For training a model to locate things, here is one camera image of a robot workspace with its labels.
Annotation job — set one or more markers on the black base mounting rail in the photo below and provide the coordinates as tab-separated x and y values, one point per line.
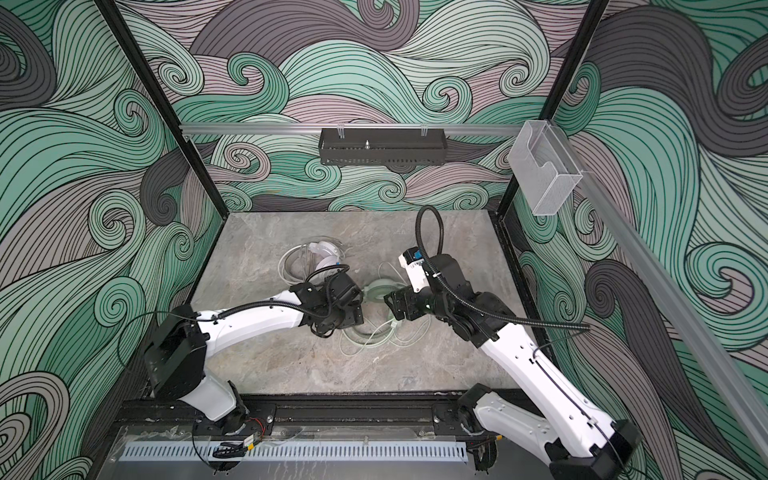
439	412

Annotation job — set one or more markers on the green over-ear headphones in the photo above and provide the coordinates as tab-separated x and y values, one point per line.
376	292

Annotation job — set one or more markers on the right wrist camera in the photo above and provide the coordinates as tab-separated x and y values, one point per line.
411	260

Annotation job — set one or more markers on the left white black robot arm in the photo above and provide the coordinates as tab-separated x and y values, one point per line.
176	357

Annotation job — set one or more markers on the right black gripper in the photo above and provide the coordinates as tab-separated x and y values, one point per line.
402	295

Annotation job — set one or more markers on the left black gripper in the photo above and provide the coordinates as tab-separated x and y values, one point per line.
354	317

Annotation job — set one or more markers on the black perforated wall tray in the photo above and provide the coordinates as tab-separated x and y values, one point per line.
399	148

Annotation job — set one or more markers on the white slotted cable duct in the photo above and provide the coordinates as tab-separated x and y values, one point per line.
419	451

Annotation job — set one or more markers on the clear plastic wall bin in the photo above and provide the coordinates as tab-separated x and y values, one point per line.
545	166

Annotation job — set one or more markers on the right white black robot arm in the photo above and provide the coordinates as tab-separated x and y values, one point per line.
570	434

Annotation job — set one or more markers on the white over-ear headphones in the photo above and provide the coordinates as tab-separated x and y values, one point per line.
301	260

